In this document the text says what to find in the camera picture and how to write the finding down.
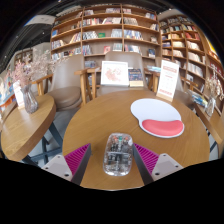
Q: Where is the tall angled wooden bookshelf unit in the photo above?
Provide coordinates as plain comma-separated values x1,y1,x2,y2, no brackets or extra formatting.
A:
158,14,224,111

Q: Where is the dark blue book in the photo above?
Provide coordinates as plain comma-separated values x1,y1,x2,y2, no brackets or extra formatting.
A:
128,68,145,88

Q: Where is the round wooden side table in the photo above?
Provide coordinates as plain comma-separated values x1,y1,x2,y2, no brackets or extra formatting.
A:
194,103,224,160
0,94,65,165

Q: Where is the colourful book display stand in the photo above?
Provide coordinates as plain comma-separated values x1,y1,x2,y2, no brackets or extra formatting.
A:
0,68,16,108

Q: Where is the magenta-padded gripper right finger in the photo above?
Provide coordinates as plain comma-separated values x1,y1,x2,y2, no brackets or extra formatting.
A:
132,142,184,186

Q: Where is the white mouse pad, red rest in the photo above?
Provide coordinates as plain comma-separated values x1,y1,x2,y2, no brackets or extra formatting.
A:
129,97,186,139

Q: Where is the transparent computer mouse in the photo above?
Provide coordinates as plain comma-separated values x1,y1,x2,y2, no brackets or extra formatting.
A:
102,132,134,177

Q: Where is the white floral print card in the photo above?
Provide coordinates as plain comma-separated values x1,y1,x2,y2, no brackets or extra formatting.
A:
99,60,130,87

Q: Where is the glass vase with pink flowers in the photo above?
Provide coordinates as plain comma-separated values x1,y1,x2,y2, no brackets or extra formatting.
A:
9,49,60,115

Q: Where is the white hanging ceiling sign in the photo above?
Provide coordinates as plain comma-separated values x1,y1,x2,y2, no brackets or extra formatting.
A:
24,13,57,27

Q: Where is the glass vase with dried flowers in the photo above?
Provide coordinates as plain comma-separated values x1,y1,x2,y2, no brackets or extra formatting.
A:
203,64,224,118

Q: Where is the stack of colourful books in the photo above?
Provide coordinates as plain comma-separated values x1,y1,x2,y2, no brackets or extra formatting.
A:
189,89,209,109

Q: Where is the white and red table sign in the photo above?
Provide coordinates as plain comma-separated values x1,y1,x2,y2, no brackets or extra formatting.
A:
155,59,181,103

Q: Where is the small distant bookshelf unit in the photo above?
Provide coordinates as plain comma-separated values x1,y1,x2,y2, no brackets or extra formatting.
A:
13,48,34,69

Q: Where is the yellow poster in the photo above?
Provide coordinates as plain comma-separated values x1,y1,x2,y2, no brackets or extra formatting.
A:
208,37,220,58

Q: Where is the wide wooden bookshelf unit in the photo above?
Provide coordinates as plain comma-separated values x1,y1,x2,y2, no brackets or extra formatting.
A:
49,3,160,63

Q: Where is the beige wooden-armed chair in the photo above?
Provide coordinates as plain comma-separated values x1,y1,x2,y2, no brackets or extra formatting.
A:
32,54,86,113
173,78,197,110
74,50,161,98

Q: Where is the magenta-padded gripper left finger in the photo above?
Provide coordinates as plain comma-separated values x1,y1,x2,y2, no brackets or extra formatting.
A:
40,142,92,186

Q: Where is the small white card sign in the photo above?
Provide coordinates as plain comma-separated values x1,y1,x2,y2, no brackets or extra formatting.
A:
12,80,26,110

